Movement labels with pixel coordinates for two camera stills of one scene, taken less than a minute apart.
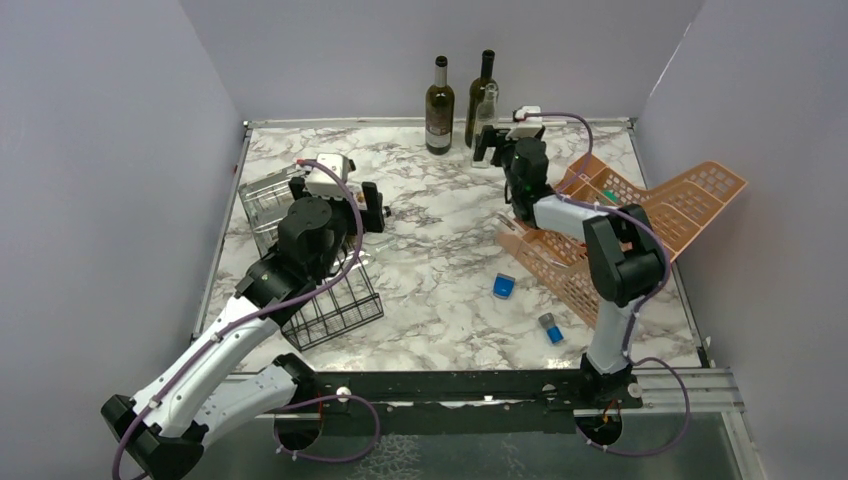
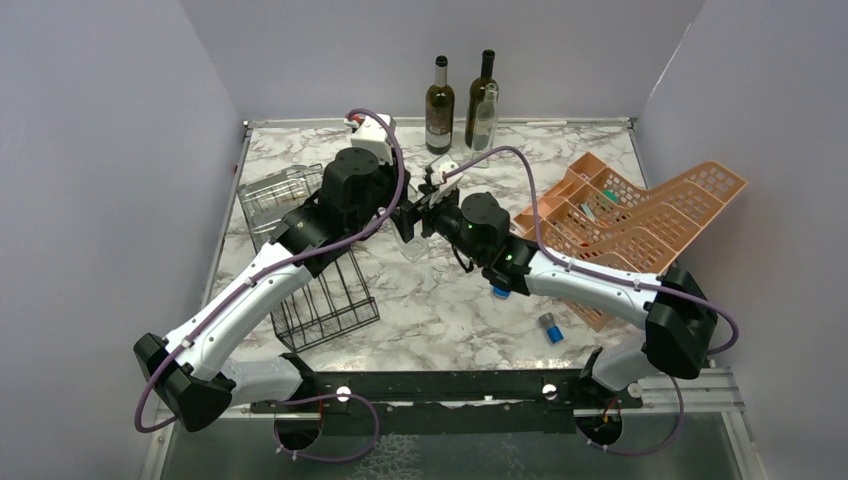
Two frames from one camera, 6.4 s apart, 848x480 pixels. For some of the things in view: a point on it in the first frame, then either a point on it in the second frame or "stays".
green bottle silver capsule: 440,111 stays
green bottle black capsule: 487,76 stays
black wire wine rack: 344,301 stays
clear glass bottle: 487,116 stays
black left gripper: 372,217 to 392,173
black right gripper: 487,138 to 410,214
